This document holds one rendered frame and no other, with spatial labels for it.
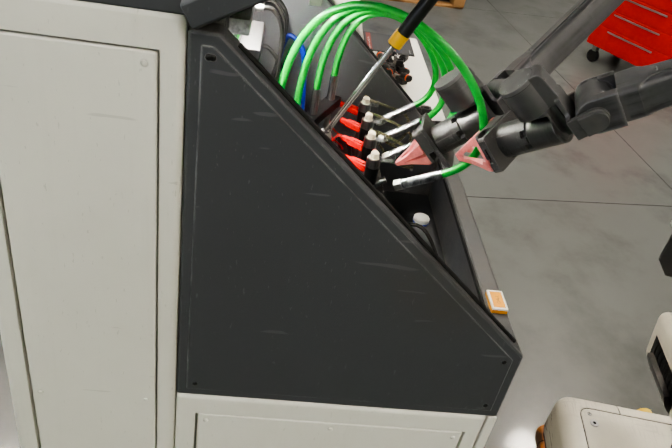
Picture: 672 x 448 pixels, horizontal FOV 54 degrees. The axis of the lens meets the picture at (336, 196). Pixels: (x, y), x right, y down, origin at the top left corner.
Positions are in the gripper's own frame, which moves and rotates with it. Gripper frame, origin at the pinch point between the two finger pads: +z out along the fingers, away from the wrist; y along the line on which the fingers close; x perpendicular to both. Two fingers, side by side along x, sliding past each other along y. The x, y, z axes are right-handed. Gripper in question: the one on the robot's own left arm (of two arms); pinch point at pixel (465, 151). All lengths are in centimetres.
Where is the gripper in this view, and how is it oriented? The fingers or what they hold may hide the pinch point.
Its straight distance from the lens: 117.1
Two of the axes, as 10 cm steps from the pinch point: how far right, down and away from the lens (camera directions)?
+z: -6.0, 1.6, 7.9
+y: -6.1, 5.4, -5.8
